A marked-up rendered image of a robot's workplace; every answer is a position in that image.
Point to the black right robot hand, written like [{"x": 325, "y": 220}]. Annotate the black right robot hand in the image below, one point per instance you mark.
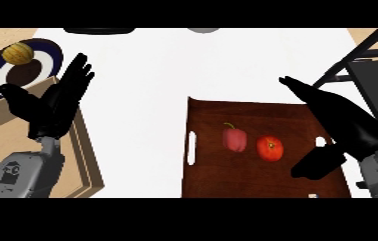
[{"x": 339, "y": 118}]

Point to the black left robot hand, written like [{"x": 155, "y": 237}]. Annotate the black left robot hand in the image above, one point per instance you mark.
[{"x": 51, "y": 101}]

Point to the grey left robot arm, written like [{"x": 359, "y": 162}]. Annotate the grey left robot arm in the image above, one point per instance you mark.
[{"x": 29, "y": 171}]

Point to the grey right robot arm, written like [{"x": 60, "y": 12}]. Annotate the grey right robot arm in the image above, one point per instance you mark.
[{"x": 369, "y": 176}]

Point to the red tomato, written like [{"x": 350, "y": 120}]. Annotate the red tomato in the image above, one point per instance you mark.
[{"x": 268, "y": 148}]

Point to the brown wooden tray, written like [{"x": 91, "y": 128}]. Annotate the brown wooden tray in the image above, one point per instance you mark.
[{"x": 255, "y": 151}]

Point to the blue and white plate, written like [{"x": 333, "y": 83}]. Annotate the blue and white plate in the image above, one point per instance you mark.
[{"x": 37, "y": 63}]

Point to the yellow round fruit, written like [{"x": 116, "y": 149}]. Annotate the yellow round fruit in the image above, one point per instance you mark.
[{"x": 17, "y": 53}]

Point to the tan wooden cutting board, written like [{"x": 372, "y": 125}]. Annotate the tan wooden cutting board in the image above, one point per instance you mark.
[{"x": 78, "y": 158}]

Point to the pink bell pepper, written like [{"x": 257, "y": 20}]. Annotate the pink bell pepper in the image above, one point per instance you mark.
[{"x": 235, "y": 138}]

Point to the black round object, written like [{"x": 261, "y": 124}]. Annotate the black round object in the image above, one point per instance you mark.
[{"x": 97, "y": 30}]

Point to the grey round object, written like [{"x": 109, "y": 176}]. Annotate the grey round object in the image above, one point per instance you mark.
[{"x": 202, "y": 30}]

